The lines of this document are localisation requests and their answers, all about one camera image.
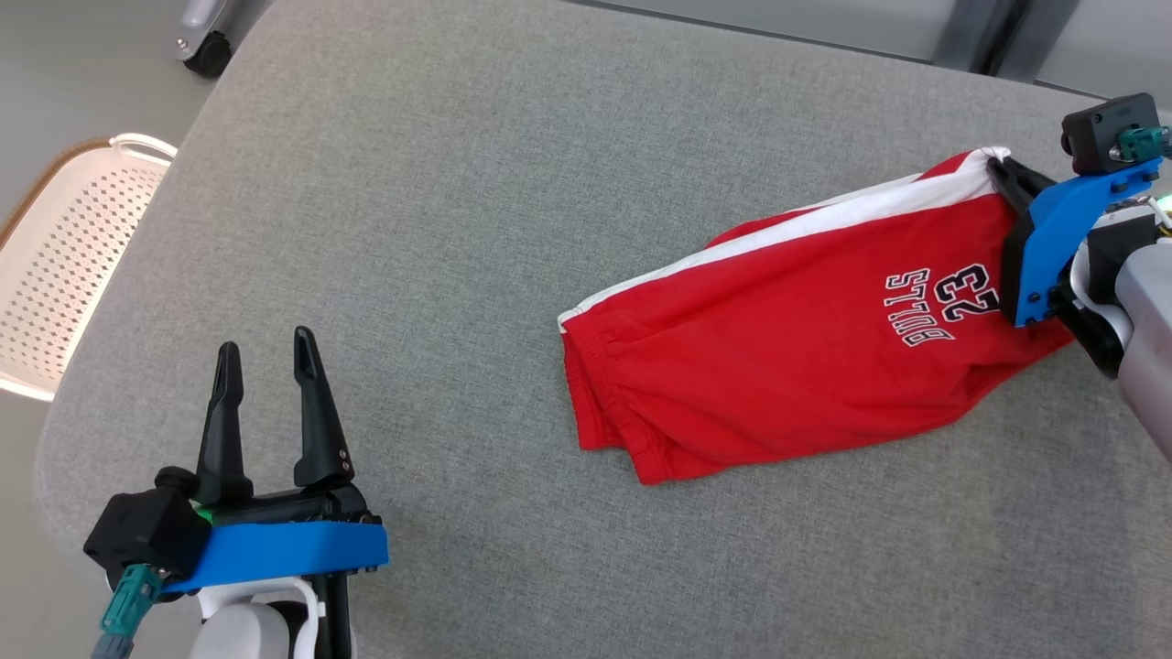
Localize teal camera cable plug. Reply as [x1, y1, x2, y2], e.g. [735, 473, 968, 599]
[1110, 125, 1172, 165]
[89, 564, 167, 659]

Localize grey partition post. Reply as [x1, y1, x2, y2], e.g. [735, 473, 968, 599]
[932, 0, 1065, 80]

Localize grey metal frame with caster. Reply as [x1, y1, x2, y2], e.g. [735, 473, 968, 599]
[175, 0, 242, 80]

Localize red white-striped Bulls shorts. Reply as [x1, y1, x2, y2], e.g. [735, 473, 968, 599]
[558, 146, 1078, 487]

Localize white perforated laundry basket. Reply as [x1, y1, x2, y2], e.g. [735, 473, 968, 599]
[0, 134, 180, 405]

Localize teal right camera cable plug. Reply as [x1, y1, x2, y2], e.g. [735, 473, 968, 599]
[1110, 125, 1172, 165]

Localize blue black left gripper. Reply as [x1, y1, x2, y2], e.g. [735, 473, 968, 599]
[163, 327, 391, 596]

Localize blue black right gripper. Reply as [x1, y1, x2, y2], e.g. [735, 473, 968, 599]
[987, 155, 1165, 330]

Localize teal left camera cable plug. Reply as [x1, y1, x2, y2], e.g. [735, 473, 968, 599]
[89, 564, 167, 659]

